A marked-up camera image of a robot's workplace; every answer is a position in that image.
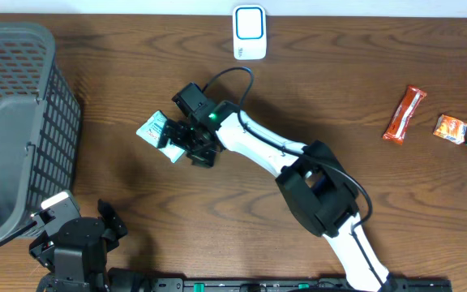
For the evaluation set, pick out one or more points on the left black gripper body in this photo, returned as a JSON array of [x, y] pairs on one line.
[[40, 249]]

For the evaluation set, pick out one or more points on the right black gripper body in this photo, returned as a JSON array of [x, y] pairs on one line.
[[182, 135]]

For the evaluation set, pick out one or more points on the teal wet wipes pack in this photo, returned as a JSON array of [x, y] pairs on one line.
[[151, 132]]

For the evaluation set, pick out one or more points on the red chocolate bar wrapper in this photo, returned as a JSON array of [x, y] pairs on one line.
[[398, 125]]

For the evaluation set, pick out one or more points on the orange snack packet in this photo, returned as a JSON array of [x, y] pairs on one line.
[[450, 128]]

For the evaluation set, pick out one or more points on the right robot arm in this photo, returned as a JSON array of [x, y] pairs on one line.
[[319, 193]]

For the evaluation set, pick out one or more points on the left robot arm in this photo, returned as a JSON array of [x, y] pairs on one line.
[[90, 275]]

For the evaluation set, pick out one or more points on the white barcode scanner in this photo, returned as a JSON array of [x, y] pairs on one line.
[[249, 32]]

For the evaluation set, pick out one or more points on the grey plastic basket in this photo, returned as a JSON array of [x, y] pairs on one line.
[[40, 123]]

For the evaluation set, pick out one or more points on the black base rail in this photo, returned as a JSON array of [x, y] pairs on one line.
[[322, 284]]

